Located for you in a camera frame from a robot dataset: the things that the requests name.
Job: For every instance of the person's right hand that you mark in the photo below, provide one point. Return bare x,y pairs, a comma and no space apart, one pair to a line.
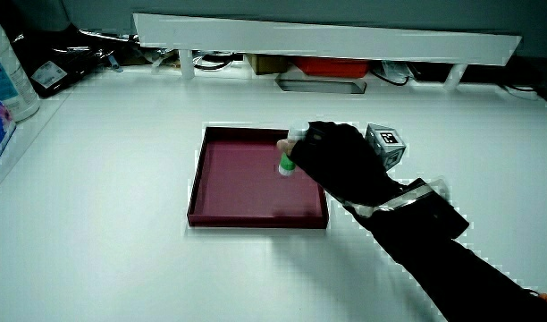
345,165

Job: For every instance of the green and white glue stick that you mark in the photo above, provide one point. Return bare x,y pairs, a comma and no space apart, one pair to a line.
288,158

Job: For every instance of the person's right forearm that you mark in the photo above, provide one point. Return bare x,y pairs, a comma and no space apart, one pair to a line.
439,250

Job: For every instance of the grey flat tray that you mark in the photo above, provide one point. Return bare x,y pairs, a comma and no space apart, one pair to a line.
320,86

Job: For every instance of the maroon square tray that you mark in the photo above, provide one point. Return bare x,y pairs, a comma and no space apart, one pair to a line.
251,183

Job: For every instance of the red flat box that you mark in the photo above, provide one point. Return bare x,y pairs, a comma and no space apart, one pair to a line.
331,66

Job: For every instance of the white desk riser shelf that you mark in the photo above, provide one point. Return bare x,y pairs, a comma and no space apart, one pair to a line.
327,40

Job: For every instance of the brown cardboard box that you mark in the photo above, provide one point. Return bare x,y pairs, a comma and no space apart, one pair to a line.
267,64

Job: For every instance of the black bag with white label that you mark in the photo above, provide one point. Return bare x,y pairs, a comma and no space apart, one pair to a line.
59,62

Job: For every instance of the white wipes canister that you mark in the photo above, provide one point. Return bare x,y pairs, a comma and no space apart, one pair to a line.
7,71

